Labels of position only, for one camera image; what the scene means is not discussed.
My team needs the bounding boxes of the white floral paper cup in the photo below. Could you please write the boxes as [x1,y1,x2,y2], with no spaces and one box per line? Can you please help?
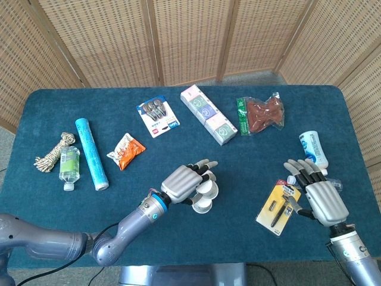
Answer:
[195,171,220,201]
[192,198,214,215]

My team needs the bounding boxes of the blue carpet table cover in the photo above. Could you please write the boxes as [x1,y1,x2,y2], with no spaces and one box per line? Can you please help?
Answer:
[0,85,372,269]

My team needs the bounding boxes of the clear bottle green label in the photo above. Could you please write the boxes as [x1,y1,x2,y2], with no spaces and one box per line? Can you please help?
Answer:
[58,145,81,191]

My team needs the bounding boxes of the black floor cable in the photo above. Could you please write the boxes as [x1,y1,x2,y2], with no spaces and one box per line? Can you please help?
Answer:
[246,264,279,286]
[89,266,107,286]

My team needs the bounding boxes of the orange white snack packet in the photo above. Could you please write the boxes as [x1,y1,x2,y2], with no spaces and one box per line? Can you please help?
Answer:
[106,132,147,171]

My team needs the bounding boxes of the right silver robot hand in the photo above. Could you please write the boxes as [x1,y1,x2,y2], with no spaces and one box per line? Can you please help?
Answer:
[283,158,349,226]

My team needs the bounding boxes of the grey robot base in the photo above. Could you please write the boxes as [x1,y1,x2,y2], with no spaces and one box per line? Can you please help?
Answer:
[118,263,248,286]

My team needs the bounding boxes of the white blue lotion bottle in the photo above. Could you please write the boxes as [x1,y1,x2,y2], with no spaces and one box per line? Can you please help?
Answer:
[298,130,330,176]

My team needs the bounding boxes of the light blue cylinder tube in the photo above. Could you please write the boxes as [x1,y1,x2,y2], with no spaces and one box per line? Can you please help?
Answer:
[74,118,110,192]

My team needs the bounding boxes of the beige braided rope bundle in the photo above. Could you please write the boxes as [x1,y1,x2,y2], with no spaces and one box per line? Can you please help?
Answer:
[33,132,76,174]

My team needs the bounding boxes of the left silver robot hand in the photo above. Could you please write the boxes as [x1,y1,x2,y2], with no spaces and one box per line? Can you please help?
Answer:
[160,159,220,206]

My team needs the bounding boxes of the pastel tissue multipack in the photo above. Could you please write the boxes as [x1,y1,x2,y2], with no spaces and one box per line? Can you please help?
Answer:
[180,84,238,147]

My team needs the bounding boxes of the clear plastic water bottle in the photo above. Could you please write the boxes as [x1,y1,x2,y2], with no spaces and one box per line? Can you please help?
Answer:
[286,175,343,192]

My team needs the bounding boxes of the razor on yellow card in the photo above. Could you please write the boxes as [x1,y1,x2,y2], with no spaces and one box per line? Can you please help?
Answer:
[255,179,302,237]

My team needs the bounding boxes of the hooks blister card pack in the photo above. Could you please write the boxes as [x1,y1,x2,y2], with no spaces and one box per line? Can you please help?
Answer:
[136,94,182,139]

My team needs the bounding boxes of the brown dried food bag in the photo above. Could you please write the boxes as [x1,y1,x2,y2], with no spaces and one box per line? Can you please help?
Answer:
[236,91,286,137]

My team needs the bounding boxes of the woven bamboo folding screen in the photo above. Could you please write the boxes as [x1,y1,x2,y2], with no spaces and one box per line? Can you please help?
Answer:
[0,0,381,209]

